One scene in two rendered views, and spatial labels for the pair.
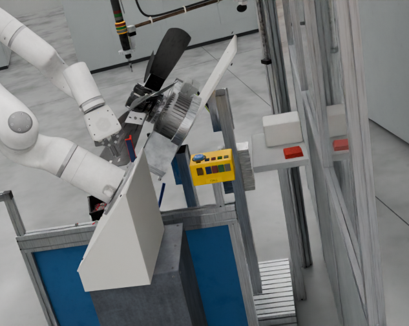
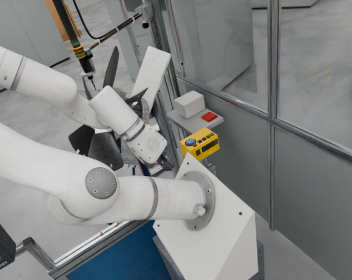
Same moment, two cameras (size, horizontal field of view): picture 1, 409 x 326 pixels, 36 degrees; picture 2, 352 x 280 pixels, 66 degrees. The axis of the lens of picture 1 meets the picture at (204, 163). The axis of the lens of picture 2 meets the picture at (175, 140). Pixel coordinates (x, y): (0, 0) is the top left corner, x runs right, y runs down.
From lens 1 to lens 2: 146 cm
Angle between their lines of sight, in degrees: 29
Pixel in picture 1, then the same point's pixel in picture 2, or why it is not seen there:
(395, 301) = not seen: hidden behind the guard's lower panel
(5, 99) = (60, 160)
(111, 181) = (197, 198)
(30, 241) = (63, 268)
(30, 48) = (48, 84)
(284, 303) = not seen: hidden behind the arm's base
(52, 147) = (134, 192)
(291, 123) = (199, 99)
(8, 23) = (4, 55)
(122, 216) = (248, 233)
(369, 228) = not seen: outside the picture
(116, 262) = (236, 273)
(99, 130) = (152, 151)
